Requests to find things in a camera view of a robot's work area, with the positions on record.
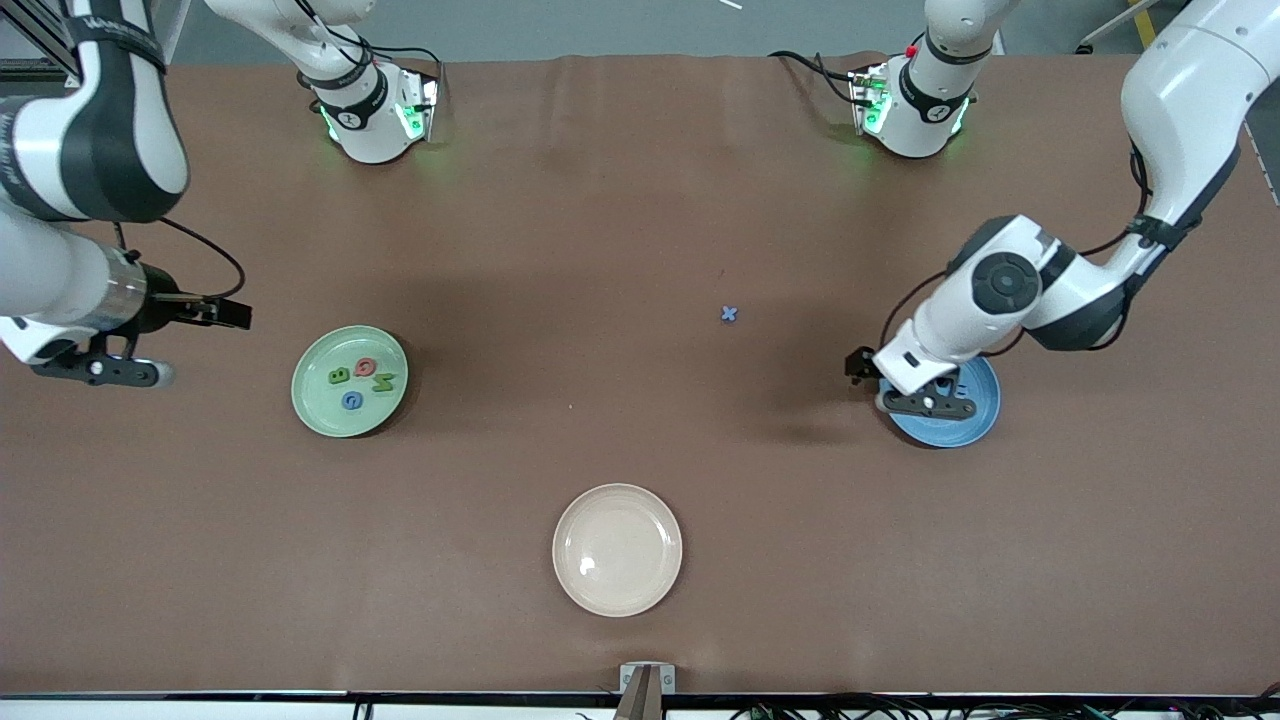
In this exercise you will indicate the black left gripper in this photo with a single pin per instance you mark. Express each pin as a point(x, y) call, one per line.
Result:
point(860, 364)

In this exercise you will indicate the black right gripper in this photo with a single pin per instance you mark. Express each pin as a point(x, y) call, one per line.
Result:
point(163, 308)

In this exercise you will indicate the red foam letter Q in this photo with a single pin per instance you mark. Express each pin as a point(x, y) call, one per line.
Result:
point(366, 368)

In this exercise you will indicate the blue foam letter G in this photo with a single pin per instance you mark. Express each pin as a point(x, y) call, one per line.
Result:
point(351, 401)

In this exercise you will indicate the green foam letter N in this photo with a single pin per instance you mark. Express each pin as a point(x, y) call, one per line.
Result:
point(384, 381)

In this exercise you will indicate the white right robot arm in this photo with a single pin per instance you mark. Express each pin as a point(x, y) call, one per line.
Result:
point(50, 280)

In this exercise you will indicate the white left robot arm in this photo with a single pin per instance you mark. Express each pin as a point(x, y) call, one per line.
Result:
point(1190, 90)

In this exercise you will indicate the blue plate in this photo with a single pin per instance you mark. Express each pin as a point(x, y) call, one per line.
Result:
point(940, 432)

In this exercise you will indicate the green plate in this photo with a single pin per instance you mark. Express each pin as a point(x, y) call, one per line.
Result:
point(320, 400)

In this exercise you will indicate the brown table cover mat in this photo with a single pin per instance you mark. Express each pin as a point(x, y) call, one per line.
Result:
point(640, 450)

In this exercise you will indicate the beige plate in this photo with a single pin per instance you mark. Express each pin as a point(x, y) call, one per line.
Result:
point(617, 550)

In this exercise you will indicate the white stand leg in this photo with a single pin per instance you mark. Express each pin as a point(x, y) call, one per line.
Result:
point(1105, 35)

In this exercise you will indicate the aluminium frame profile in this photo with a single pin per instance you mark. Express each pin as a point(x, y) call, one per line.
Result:
point(30, 70)

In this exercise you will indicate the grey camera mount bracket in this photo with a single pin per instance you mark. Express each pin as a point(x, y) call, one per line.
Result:
point(647, 690)

